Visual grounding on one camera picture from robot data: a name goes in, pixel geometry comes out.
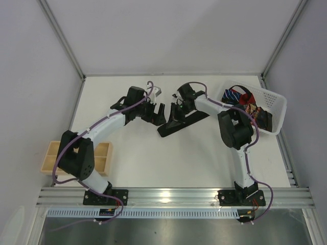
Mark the black tie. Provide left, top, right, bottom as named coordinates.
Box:
left=157, top=111, right=209, bottom=137

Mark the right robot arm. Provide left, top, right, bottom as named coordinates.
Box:
left=158, top=82, right=259, bottom=206

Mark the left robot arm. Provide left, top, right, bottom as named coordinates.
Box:
left=52, top=81, right=166, bottom=197

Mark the blue striped tie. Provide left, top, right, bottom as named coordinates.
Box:
left=221, top=89, right=242, bottom=104

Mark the red tie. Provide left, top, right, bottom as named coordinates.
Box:
left=239, top=92, right=256, bottom=105

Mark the wooden compartment tray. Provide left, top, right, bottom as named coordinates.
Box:
left=40, top=141, right=113, bottom=177

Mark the dark patterned tie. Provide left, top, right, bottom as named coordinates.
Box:
left=244, top=104, right=272, bottom=132

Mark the white plastic basket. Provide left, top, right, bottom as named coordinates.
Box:
left=215, top=80, right=287, bottom=136

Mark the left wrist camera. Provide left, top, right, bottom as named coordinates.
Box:
left=147, top=86, right=161, bottom=105

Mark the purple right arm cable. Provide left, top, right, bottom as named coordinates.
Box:
left=190, top=81, right=275, bottom=224

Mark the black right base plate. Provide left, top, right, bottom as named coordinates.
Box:
left=218, top=189, right=266, bottom=207

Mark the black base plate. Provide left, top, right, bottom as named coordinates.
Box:
left=83, top=189, right=129, bottom=206
left=218, top=189, right=266, bottom=207

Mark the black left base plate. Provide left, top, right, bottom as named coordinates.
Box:
left=83, top=189, right=129, bottom=206

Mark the aluminium mounting rail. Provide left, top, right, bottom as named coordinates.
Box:
left=36, top=187, right=315, bottom=209

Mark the white slotted cable duct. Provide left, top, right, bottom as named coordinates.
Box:
left=47, top=208, right=240, bottom=219

